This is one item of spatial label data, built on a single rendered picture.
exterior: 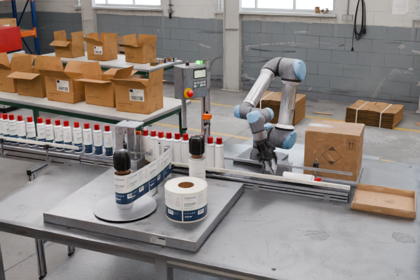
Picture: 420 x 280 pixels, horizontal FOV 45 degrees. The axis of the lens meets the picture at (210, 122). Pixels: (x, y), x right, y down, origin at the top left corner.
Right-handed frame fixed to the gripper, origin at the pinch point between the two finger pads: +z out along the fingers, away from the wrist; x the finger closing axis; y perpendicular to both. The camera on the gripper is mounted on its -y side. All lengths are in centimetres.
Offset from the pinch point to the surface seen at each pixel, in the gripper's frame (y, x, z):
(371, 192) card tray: -10, 45, 26
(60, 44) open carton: -355, -382, -145
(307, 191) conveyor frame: 5.4, 16.8, 13.0
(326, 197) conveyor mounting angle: 6.4, 25.7, 18.0
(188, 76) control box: -1, -31, -64
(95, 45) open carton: -356, -327, -125
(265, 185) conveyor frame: 5.4, -5.1, 5.0
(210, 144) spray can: 2.5, -29.9, -23.9
